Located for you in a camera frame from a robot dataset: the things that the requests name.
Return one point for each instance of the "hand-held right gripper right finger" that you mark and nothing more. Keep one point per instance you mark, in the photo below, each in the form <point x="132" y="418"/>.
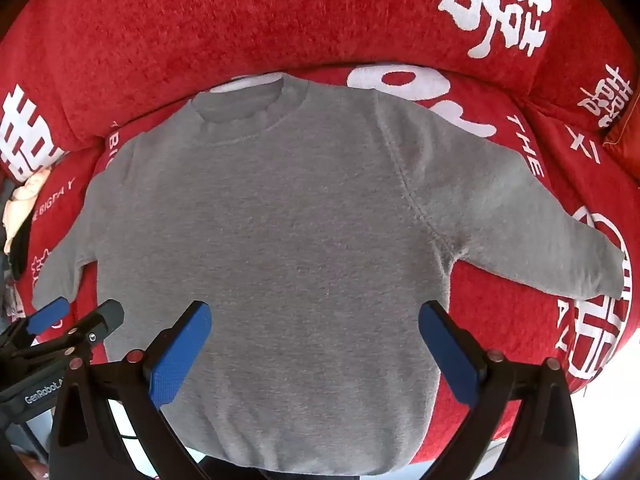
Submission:
<point x="450" y="357"/>

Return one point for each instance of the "grey sweater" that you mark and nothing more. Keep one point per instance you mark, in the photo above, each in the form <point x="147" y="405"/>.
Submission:
<point x="300" y="235"/>

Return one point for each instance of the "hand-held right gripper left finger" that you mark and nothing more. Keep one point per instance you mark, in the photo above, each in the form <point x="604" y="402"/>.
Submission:
<point x="181" y="357"/>

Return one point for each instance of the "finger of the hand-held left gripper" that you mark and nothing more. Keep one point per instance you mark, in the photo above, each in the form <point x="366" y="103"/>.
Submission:
<point x="102" y="320"/>
<point x="47" y="315"/>

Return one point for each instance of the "red printed sofa side cushion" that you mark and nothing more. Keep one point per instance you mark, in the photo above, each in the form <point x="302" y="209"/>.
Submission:
<point x="595" y="105"/>

